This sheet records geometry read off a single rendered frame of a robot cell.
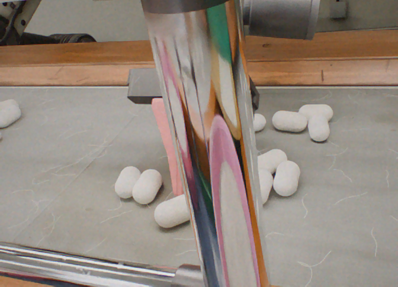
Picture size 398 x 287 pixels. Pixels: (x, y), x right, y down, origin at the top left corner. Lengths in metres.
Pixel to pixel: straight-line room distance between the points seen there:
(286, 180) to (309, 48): 0.25
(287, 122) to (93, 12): 2.42
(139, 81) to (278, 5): 0.13
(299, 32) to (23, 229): 0.29
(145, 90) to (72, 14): 2.52
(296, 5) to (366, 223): 0.18
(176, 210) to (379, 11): 2.24
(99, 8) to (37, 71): 2.09
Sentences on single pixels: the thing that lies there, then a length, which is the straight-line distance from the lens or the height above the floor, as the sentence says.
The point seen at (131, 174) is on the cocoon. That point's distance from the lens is 0.39.
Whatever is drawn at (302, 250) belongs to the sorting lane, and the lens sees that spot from 0.32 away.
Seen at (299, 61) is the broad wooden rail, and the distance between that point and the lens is 0.54.
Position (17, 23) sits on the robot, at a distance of 1.06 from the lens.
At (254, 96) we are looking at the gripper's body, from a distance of 0.38.
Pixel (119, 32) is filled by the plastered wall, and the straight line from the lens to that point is 2.76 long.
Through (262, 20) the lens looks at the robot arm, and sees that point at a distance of 0.39.
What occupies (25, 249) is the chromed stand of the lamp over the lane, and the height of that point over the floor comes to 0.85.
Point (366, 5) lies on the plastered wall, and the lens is 2.50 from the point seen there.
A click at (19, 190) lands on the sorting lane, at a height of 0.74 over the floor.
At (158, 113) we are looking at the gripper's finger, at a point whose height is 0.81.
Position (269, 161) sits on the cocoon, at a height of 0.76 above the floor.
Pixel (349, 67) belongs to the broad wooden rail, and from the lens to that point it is 0.53.
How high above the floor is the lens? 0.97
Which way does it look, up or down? 31 degrees down
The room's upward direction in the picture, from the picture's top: 11 degrees counter-clockwise
